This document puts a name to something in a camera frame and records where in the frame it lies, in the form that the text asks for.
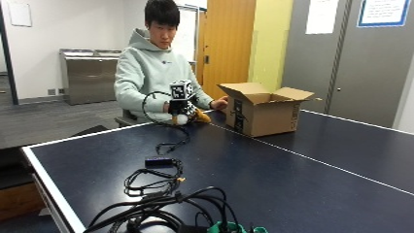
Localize black glove cable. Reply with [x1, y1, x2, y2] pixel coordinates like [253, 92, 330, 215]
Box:
[141, 90, 191, 155]

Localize open brown cardboard box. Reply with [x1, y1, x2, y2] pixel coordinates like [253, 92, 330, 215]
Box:
[215, 82, 317, 138]

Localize wooden cabinet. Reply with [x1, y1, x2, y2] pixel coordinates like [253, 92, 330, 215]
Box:
[0, 182, 48, 222]

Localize person in pale green hoodie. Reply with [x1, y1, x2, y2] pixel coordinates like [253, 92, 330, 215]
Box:
[113, 0, 230, 124]

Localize white paper sheet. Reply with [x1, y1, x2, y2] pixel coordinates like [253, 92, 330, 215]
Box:
[303, 0, 342, 36]

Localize black white yellow soft toy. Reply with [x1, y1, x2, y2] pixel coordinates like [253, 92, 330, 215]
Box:
[169, 108, 213, 126]

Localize green plastic clamp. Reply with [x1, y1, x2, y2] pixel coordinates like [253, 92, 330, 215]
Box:
[207, 220, 269, 233]

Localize bundle of black cables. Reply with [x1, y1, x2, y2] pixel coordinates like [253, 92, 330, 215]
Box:
[82, 157, 241, 233]

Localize stainless steel waste bin unit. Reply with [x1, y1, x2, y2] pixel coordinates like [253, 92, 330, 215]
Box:
[58, 48, 122, 107]

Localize small black adapter box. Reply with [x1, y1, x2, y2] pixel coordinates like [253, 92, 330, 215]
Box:
[143, 156, 174, 168]

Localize blue framed notice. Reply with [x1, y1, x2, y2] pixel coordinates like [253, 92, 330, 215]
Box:
[355, 0, 412, 28]

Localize white cube with black markers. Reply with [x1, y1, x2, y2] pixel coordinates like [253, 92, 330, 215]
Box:
[167, 79, 194, 100]

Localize wooden door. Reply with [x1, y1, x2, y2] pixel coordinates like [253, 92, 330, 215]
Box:
[197, 0, 257, 100]

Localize grey chair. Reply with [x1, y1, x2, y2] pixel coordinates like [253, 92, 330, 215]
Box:
[113, 109, 153, 128]

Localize white wall board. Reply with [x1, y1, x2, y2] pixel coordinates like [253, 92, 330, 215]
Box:
[6, 0, 33, 28]

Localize standing whiteboard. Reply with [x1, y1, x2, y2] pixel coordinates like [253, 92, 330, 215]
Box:
[170, 4, 203, 63]

